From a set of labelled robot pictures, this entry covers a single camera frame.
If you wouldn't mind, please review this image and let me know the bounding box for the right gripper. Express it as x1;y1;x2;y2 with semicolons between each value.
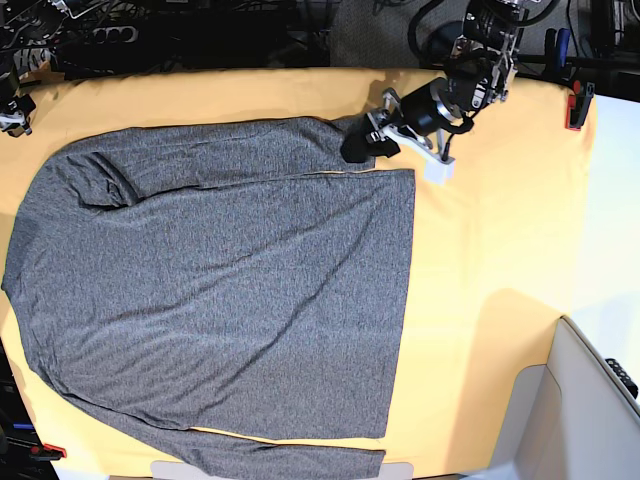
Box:
0;70;36;135

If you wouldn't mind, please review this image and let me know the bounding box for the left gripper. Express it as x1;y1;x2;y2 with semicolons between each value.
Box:
340;79;463;163

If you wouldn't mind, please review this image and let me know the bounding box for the grey long-sleeve T-shirt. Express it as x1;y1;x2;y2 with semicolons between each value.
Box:
2;118;415;474

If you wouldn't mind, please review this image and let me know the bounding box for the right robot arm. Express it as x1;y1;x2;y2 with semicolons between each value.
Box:
1;1;101;138

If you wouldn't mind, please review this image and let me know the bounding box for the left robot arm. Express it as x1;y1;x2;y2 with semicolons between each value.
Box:
340;1;558;166

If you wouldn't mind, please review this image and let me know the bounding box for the yellow table cloth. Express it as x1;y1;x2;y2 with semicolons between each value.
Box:
1;68;596;476

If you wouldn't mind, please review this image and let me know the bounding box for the red clamp right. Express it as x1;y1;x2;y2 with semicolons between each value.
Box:
565;80;596;131

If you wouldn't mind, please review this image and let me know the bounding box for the red clamp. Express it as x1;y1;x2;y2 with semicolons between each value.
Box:
565;80;596;131
29;444;67;462

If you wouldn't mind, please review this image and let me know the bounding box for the black remote on bin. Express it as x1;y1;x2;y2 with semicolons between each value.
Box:
605;358;639;400

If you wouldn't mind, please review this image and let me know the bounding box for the white storage bin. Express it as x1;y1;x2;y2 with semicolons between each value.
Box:
484;318;639;480

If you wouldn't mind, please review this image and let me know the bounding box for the red clamp left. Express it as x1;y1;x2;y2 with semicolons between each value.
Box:
29;444;67;462

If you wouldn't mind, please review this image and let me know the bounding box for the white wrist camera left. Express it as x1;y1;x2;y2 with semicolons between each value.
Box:
423;159;455;185

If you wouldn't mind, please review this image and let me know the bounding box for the blue handled clamp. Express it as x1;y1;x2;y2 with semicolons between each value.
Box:
542;28;571;78

